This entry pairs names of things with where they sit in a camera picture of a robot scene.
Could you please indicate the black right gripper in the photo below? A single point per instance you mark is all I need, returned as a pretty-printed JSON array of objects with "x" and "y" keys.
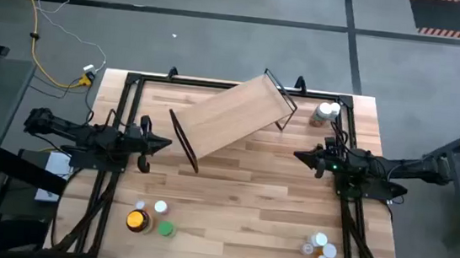
[{"x": 328, "y": 164}]

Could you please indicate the wide orange bottle white cap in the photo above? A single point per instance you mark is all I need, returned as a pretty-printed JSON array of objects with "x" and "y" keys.
[{"x": 329, "y": 251}]

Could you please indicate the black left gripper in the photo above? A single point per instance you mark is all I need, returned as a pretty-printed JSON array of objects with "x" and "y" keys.
[{"x": 138, "y": 139}]

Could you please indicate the black table frame rails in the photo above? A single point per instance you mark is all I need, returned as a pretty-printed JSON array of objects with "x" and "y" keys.
[{"x": 200, "y": 83}]

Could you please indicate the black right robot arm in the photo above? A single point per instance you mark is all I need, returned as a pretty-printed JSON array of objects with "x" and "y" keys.
[{"x": 400, "y": 166}]

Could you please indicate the bottle with green cap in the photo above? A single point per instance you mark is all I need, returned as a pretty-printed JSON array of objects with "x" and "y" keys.
[{"x": 166, "y": 228}]

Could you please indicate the small clear bottle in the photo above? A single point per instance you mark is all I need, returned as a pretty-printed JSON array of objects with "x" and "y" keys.
[{"x": 306, "y": 248}]

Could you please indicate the gummy jar white lid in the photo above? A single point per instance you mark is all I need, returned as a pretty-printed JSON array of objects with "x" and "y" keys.
[{"x": 323, "y": 110}]

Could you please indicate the pink bottle white cap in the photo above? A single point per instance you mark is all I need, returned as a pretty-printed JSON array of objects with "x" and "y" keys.
[{"x": 160, "y": 206}]

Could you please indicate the white bottle teal label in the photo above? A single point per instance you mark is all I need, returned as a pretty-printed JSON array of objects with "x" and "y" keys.
[{"x": 320, "y": 239}]

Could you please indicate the black side table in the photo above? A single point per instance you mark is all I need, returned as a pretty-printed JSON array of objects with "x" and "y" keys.
[{"x": 13, "y": 226}]

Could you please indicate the slim orange pill vial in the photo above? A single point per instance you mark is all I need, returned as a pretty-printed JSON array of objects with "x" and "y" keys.
[{"x": 140, "y": 205}]

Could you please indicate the large amber bottle yellow cap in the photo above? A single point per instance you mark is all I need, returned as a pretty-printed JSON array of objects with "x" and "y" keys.
[{"x": 137, "y": 220}]

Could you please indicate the wooden shelf black metal frame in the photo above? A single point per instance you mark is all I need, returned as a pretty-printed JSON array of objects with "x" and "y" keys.
[{"x": 231, "y": 116}]

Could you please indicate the black table clamp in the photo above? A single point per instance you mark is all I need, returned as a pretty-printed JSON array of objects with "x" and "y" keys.
[
  {"x": 173, "y": 72},
  {"x": 300, "y": 83}
]

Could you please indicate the black desk beam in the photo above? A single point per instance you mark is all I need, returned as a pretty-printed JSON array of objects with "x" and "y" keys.
[{"x": 27, "y": 171}]

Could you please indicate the yellow extension socket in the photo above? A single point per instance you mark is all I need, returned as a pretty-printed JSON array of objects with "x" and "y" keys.
[{"x": 86, "y": 79}]

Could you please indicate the white power adapter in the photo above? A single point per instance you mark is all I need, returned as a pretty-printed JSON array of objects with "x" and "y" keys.
[{"x": 89, "y": 67}]

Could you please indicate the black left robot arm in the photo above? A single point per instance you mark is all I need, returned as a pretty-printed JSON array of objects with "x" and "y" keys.
[{"x": 85, "y": 134}]

